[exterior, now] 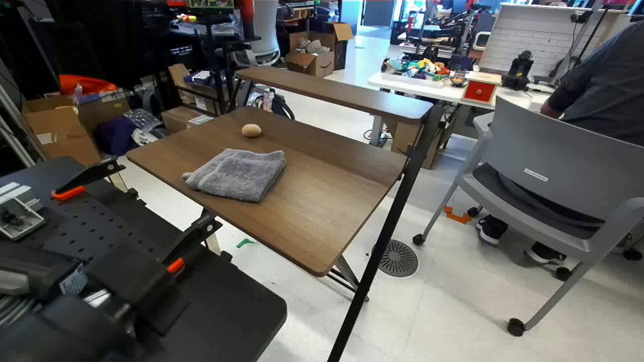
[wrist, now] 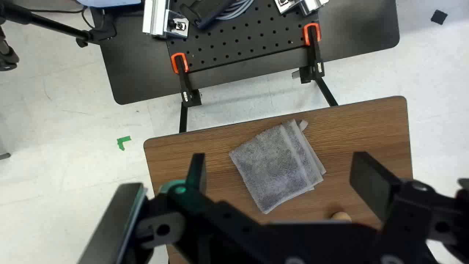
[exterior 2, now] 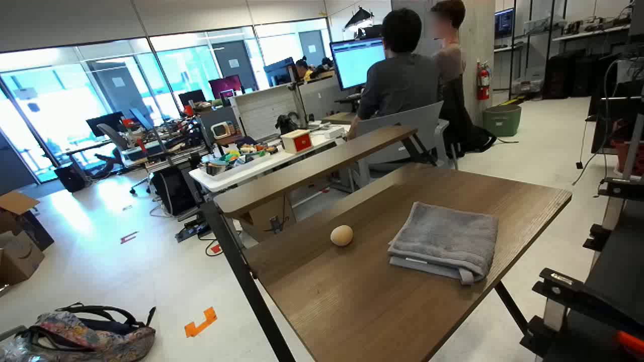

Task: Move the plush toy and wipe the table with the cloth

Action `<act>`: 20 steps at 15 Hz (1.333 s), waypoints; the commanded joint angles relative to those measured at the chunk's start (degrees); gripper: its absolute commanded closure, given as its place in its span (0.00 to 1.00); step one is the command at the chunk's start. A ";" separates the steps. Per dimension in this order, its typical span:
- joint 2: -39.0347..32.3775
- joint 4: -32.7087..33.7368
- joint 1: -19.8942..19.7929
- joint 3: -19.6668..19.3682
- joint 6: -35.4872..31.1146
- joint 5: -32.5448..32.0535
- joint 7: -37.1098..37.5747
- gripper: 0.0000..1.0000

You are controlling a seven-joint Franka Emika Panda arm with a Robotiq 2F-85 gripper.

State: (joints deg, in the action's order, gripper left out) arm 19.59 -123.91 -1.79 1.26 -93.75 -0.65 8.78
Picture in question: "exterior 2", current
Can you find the beige egg-shaped plush toy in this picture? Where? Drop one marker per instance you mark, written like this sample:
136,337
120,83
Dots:
341,235

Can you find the grey cloth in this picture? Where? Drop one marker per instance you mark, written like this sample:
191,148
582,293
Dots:
442,243

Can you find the colourful toy pile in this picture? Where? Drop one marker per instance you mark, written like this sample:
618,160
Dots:
248,154

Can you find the long wooden side table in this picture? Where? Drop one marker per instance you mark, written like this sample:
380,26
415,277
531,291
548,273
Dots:
314,167

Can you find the small red box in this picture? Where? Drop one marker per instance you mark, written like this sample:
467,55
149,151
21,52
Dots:
298,141

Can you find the cardboard box under desk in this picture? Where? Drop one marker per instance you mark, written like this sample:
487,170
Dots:
267,218

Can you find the white desk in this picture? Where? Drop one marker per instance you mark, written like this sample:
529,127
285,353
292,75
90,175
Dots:
254,171

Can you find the black desktop device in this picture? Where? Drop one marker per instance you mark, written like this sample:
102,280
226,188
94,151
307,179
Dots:
287,121

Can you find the white partition panel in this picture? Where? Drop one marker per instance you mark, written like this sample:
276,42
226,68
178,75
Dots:
264,112

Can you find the grey plastic chair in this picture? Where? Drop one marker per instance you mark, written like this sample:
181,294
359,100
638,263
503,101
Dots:
415,121

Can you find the blue screen monitor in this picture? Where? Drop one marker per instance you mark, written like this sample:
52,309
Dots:
278,71

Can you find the lit computer monitor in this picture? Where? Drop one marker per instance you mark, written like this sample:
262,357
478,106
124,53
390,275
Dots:
355,62

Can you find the seated person in grey shirt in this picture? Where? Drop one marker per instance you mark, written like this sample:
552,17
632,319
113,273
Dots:
399,81

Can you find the magenta screen monitor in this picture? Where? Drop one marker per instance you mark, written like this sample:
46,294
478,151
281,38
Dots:
226,88

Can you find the black backpack under desk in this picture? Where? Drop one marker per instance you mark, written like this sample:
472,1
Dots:
175,191

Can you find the standing person in dark clothes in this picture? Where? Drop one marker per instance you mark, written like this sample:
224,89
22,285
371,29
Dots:
453,101

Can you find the black bag beside chair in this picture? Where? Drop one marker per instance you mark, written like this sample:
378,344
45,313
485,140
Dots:
478,140

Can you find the red fire extinguisher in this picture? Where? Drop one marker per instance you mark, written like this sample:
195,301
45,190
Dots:
484,81

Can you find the green plastic bin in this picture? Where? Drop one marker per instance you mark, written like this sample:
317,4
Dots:
501,121

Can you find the black office chair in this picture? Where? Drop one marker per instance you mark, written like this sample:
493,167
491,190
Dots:
110,133

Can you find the metal table leg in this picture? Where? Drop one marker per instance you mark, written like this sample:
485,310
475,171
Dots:
514,309

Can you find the black waste bin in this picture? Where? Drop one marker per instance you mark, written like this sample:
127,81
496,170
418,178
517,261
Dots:
69,178

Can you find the colourful patterned backpack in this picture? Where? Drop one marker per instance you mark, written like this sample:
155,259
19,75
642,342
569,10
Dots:
87,338

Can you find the metal storage shelf rack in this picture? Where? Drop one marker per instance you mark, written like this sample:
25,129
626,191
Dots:
569,33

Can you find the brown cardboard box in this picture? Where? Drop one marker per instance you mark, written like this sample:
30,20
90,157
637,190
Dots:
17,263
17,213

